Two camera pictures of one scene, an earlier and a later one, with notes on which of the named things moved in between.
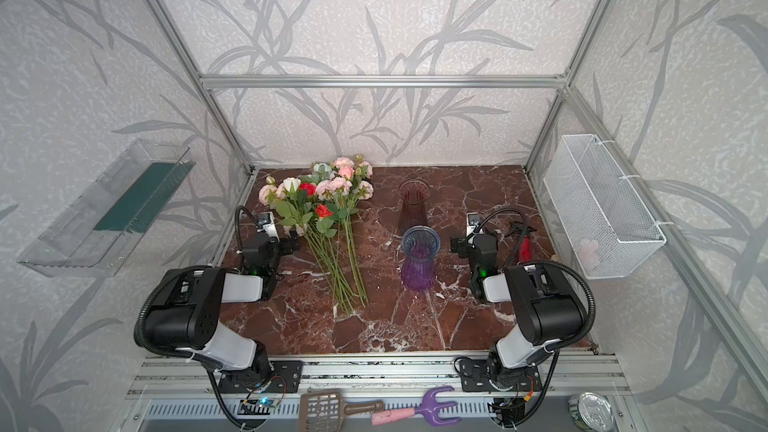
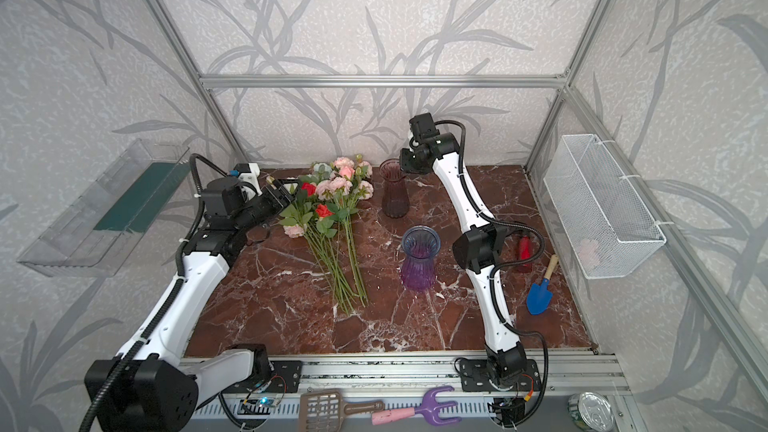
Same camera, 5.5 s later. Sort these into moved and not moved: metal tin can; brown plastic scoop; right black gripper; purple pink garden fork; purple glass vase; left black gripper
Moved: right black gripper; left black gripper
Not moved: brown plastic scoop; metal tin can; purple glass vase; purple pink garden fork
